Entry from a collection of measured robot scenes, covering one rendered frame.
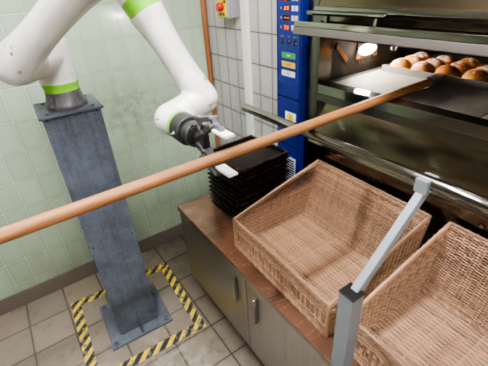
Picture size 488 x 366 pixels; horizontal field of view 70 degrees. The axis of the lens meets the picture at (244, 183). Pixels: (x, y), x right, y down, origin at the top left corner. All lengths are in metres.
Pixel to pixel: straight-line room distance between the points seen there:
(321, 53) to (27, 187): 1.59
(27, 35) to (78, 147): 0.44
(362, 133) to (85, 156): 1.08
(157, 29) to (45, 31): 0.30
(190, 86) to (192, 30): 1.03
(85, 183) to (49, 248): 0.87
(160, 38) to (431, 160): 0.96
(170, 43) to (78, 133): 0.51
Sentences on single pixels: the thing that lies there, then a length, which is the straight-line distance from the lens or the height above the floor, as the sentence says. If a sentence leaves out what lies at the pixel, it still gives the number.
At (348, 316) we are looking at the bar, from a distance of 0.88.
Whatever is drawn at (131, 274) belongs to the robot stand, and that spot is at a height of 0.37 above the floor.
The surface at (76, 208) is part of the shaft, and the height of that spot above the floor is 1.19.
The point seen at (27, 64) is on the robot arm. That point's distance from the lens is 1.27.
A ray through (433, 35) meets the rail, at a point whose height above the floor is 1.43.
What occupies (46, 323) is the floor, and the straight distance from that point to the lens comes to 2.33.
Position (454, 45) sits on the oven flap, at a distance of 1.04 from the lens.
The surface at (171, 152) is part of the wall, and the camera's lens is 2.26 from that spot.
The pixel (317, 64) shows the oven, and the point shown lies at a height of 1.26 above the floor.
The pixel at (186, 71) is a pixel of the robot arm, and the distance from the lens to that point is 1.17.
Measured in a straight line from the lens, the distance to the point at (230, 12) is 1.88.
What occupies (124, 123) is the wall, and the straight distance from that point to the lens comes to 2.10.
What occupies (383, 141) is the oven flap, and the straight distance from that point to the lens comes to 1.39.
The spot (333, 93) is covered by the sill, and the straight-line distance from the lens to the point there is 1.48.
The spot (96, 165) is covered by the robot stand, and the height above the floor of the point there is 0.97.
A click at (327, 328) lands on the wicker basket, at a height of 0.63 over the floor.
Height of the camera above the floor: 1.58
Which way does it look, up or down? 31 degrees down
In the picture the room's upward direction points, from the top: 4 degrees counter-clockwise
